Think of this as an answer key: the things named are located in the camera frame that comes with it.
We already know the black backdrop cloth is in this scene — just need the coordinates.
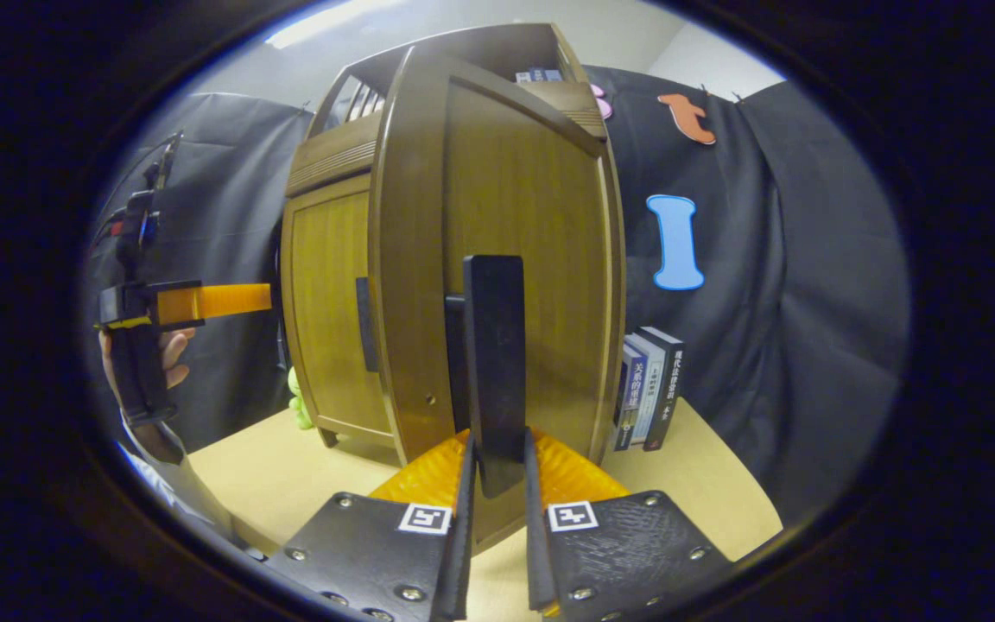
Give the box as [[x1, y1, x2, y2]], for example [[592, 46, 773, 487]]
[[87, 65, 911, 528]]

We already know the black spine book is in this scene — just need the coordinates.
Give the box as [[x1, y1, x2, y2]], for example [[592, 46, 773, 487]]
[[643, 327, 686, 452]]

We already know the wooden cabinet door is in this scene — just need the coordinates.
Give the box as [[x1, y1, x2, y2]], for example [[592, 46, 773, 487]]
[[282, 177, 395, 437], [368, 48, 628, 554]]

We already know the wooden double-door shoe cabinet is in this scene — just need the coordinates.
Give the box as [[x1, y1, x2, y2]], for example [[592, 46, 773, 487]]
[[277, 22, 628, 554]]

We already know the blue spine book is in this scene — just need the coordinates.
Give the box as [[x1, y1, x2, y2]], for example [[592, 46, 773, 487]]
[[614, 341, 650, 452]]

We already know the green frog plush toy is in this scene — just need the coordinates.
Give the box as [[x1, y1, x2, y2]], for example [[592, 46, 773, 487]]
[[288, 365, 315, 431]]

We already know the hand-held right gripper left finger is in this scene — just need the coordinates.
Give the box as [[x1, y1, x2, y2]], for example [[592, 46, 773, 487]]
[[264, 429, 477, 622]]

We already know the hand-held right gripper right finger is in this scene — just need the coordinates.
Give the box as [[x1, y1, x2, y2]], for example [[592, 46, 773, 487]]
[[522, 428, 736, 621]]

